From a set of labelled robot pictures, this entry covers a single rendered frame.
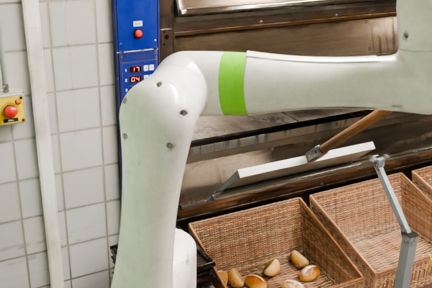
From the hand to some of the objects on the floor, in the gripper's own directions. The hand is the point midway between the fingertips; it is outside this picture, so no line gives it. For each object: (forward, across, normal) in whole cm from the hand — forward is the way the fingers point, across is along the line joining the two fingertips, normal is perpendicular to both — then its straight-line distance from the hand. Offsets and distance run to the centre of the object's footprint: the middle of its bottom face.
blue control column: (-44, +6, -291) cm, 295 cm away
